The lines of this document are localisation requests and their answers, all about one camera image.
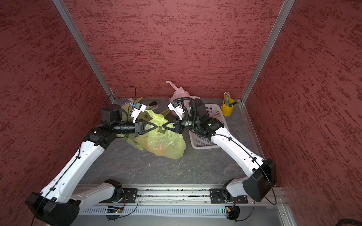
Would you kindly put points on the right aluminium corner post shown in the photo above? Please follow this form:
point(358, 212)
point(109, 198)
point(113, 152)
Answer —
point(277, 27)

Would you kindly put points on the aluminium corner post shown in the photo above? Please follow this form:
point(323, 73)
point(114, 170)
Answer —
point(277, 27)
point(63, 11)

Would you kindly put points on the orange red peach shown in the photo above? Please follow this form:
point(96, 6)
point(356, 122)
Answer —
point(162, 152)

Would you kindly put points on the colored pencils bundle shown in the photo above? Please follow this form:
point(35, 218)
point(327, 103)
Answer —
point(227, 98)

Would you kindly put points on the aluminium front rail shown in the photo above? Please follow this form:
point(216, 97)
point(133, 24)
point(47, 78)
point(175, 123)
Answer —
point(195, 196)

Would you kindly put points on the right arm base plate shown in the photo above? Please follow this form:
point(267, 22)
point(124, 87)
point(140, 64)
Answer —
point(219, 195)

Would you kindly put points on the yellow pencil cup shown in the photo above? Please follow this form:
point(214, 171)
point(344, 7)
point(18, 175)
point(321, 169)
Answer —
point(228, 109)

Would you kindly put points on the left aluminium corner post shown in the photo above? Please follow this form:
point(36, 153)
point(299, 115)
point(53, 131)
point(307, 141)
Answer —
point(63, 11)

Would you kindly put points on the green avocado plastic bag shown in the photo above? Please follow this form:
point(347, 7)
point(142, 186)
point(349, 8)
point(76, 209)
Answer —
point(162, 138)

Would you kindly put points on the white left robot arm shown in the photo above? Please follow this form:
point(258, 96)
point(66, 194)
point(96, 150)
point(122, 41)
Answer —
point(56, 204)

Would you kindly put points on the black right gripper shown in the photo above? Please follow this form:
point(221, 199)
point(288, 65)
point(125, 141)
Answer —
point(178, 125)

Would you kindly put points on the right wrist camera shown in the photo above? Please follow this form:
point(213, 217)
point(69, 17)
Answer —
point(178, 108)

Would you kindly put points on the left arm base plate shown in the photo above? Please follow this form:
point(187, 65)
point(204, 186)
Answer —
point(130, 195)

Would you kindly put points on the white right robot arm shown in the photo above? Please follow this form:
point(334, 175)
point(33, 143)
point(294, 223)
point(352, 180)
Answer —
point(260, 173)

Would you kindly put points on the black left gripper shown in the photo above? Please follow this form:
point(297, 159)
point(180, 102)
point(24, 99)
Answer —
point(140, 130)

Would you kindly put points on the white slotted cable duct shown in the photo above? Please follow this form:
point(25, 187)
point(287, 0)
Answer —
point(161, 211)

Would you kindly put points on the pink plastic bag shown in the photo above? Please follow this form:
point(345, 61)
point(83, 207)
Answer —
point(179, 93)

